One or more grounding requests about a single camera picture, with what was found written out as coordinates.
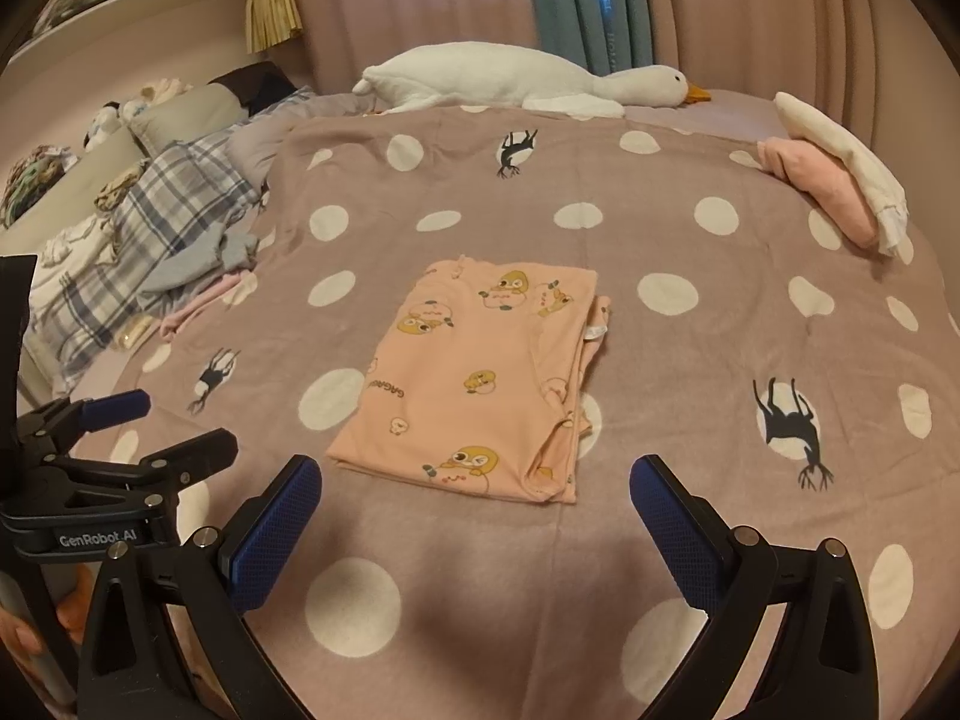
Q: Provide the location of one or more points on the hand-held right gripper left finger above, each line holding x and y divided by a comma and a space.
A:
274, 532

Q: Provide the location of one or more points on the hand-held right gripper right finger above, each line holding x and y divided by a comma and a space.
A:
675, 532

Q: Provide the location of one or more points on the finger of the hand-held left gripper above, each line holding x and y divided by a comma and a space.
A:
112, 406
187, 454

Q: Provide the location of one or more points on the pink cartoon print shirt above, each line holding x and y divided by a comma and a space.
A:
465, 360

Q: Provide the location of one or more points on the person's left hand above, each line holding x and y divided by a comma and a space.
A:
22, 645

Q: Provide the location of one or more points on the clear gold pouch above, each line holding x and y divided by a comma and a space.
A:
135, 334

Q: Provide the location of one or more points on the mauve polka dot blanket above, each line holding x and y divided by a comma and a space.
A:
675, 405

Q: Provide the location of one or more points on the light pink garment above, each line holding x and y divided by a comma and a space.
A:
202, 300

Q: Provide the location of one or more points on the white printed cloth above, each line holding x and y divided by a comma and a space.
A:
71, 255

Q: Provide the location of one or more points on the grey garment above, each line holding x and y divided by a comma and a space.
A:
202, 259

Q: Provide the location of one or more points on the plaid quilt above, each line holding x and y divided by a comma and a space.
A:
165, 202

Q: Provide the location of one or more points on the leopard patterned cloth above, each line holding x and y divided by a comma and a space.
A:
120, 191

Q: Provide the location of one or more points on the beige pillow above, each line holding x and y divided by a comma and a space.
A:
82, 172
187, 112

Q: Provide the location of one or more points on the green patterned cushion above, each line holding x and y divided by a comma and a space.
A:
34, 184

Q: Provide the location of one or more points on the white plush toy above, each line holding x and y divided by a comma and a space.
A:
154, 97
103, 124

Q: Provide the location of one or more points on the grey duvet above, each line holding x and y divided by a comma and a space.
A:
300, 127

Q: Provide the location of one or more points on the dark brown pillow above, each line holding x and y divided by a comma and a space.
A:
255, 82

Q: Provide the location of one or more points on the pink folded cloth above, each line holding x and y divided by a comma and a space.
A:
817, 180

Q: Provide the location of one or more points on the lilac bed sheet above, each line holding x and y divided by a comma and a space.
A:
735, 112

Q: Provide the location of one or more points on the yellow fringe tassel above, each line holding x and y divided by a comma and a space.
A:
274, 11

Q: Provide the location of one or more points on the white folded cloth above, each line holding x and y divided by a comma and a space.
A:
840, 139

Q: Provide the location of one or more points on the white goose plush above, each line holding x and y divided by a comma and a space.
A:
487, 75

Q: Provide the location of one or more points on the pink curtain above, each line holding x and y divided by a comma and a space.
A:
412, 0

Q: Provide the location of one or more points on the teal curtain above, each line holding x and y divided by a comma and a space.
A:
562, 0

